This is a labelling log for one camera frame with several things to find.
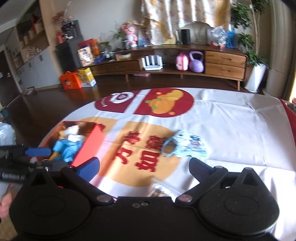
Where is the bag of cotton swabs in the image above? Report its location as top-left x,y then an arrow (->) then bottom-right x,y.
147,183 -> 176,198

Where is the floral cloth over TV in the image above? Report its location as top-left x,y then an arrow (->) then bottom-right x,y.
141,0 -> 231,45

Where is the black mini fridge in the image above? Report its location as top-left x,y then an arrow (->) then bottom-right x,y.
56,20 -> 84,73

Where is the white gauze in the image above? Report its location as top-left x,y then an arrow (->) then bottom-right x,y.
59,125 -> 86,142

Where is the yellow carton box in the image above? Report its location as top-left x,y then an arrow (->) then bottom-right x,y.
78,68 -> 96,87

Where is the clear plastic bag of items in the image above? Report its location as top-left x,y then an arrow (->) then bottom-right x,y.
207,24 -> 236,50

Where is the white plant pot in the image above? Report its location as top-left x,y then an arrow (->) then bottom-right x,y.
244,64 -> 267,93

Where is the black cylindrical speaker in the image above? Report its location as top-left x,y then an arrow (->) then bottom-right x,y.
181,29 -> 191,45

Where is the yellow rubber toy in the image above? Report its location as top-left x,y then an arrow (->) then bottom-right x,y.
49,131 -> 66,161

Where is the person's left hand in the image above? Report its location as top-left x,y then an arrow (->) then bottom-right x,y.
0,186 -> 14,219

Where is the red metal tin box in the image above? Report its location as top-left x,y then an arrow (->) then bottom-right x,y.
40,121 -> 106,166

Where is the tall green potted tree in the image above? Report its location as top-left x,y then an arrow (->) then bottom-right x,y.
231,0 -> 268,67

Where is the wooden TV cabinet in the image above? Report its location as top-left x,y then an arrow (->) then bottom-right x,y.
90,44 -> 247,90

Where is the blue printed face mask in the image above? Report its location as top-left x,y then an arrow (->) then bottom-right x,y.
161,131 -> 207,160

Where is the printed white red tablecloth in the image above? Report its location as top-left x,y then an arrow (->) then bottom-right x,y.
39,87 -> 296,241

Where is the white wifi router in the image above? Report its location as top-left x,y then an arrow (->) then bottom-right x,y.
141,55 -> 163,71

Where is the purple kettlebell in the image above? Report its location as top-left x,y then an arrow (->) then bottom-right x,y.
189,51 -> 204,73

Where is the pink plush doll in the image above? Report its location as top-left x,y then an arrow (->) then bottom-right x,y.
121,21 -> 139,48

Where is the blue rubber glove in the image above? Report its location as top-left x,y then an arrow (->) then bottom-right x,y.
53,139 -> 83,163

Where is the cartoon printed snack box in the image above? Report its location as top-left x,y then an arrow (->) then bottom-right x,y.
78,46 -> 94,67

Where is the wooden wall shelf cabinet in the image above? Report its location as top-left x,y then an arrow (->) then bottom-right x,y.
1,1 -> 61,91

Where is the orange gift bag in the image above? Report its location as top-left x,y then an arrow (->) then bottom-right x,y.
59,71 -> 82,90

